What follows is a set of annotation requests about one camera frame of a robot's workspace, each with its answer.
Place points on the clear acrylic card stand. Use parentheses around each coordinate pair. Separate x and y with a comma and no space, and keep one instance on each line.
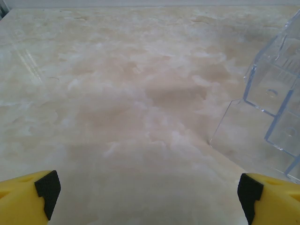
(264,93)

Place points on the aluminium table side rail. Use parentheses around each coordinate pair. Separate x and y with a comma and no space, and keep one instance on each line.
(2,11)

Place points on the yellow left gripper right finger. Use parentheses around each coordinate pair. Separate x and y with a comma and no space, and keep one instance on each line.
(276,204)

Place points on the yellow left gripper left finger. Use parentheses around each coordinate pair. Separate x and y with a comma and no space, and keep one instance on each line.
(21,201)

